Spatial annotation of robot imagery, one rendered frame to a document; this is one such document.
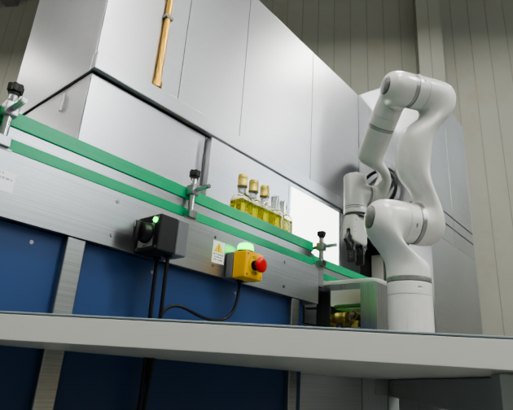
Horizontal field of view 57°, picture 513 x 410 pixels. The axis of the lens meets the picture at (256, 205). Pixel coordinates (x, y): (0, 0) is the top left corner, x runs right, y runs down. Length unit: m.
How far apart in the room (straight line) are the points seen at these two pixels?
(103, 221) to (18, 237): 0.17
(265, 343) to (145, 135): 1.09
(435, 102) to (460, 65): 5.33
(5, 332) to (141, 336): 0.18
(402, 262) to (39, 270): 0.89
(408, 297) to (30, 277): 0.90
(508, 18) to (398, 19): 1.39
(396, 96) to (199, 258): 0.73
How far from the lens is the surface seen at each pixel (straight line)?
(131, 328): 0.60
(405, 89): 1.44
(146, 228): 1.01
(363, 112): 2.86
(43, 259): 0.98
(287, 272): 1.45
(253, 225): 1.38
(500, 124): 6.47
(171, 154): 1.60
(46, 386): 0.97
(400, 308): 1.32
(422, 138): 1.43
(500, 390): 0.63
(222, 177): 1.70
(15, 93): 1.00
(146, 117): 1.58
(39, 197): 0.97
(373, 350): 0.56
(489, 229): 5.88
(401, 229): 1.35
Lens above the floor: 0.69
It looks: 20 degrees up
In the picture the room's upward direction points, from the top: 4 degrees clockwise
